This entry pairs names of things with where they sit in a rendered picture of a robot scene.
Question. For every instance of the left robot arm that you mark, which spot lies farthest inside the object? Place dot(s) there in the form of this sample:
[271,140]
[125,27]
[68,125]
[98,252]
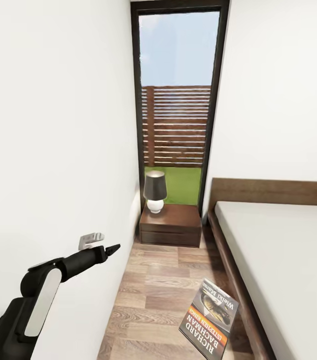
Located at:
[22,322]

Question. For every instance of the table lamp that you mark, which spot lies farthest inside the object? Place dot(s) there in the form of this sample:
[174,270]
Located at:
[155,190]

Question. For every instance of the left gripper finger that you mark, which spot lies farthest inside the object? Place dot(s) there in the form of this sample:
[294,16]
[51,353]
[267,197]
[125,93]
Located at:
[109,251]

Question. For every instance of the nightstand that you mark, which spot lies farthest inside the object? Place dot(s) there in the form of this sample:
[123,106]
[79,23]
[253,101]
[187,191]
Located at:
[176,225]

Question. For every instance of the hardback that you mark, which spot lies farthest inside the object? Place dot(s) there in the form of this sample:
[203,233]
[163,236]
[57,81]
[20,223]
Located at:
[209,320]

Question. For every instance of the fixed window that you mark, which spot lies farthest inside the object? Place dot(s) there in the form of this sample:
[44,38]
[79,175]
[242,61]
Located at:
[177,48]

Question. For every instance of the bed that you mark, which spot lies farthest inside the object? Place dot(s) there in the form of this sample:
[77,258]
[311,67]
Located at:
[266,234]

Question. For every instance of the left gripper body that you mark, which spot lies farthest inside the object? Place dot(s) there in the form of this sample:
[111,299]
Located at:
[90,257]

